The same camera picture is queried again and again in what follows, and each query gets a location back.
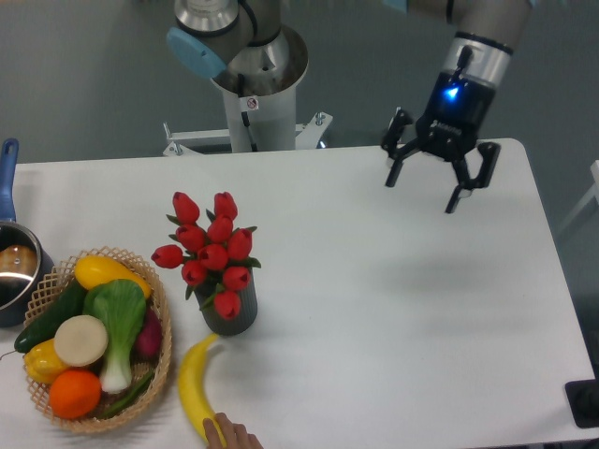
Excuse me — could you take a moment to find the purple sweet potato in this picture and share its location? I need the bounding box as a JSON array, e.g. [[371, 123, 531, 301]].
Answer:
[[134, 307, 163, 359]]

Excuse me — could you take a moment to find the yellow squash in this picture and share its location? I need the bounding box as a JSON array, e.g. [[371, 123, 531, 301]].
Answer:
[[74, 255, 152, 299]]

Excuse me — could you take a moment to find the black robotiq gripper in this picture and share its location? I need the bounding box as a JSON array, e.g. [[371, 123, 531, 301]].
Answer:
[[380, 72, 501, 214]]

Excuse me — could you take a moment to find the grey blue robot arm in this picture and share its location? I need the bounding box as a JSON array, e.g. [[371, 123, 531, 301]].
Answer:
[[166, 1, 533, 212]]

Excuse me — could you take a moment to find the bare human hand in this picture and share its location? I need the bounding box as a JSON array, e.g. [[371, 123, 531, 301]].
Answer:
[[202, 413, 264, 449]]

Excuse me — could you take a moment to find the round beige bun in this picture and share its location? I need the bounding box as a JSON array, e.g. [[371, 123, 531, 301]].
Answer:
[[53, 314, 109, 368]]

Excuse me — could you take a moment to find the dark green cucumber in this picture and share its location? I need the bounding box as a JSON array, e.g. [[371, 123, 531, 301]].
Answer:
[[14, 280, 87, 354]]

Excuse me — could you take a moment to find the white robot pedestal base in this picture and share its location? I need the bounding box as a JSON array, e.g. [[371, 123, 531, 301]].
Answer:
[[163, 88, 333, 156]]

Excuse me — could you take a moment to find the dark grey ribbed vase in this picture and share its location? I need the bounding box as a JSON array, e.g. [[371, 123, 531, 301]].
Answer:
[[194, 281, 257, 337]]

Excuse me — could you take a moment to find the yellow bell pepper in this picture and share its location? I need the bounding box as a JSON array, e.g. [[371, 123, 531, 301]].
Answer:
[[23, 339, 69, 384]]

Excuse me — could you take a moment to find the black device at table edge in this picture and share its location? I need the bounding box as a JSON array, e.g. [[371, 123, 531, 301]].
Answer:
[[564, 379, 598, 428]]

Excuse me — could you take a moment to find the yellow banana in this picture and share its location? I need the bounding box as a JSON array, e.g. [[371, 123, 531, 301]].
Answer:
[[177, 333, 219, 443]]

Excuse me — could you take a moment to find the green bean pod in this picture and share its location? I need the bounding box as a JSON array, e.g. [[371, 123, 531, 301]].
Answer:
[[97, 370, 154, 420]]

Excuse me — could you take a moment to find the blue handled saucepan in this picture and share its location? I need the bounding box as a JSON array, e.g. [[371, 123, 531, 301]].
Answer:
[[1, 138, 53, 327]]

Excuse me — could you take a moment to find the white frame at right edge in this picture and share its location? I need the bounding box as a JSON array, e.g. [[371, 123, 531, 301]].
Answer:
[[557, 160, 598, 237]]

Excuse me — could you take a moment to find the red tulip bouquet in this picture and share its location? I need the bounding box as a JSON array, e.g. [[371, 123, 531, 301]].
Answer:
[[151, 192, 260, 301]]

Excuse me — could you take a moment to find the woven wicker basket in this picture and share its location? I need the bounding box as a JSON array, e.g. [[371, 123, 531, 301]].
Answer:
[[23, 247, 172, 434]]

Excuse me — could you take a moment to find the orange fruit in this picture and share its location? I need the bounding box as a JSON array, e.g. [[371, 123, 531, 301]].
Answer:
[[49, 369, 102, 419]]

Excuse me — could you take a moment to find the green bok choy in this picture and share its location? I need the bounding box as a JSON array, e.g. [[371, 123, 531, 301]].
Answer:
[[83, 280, 146, 394]]

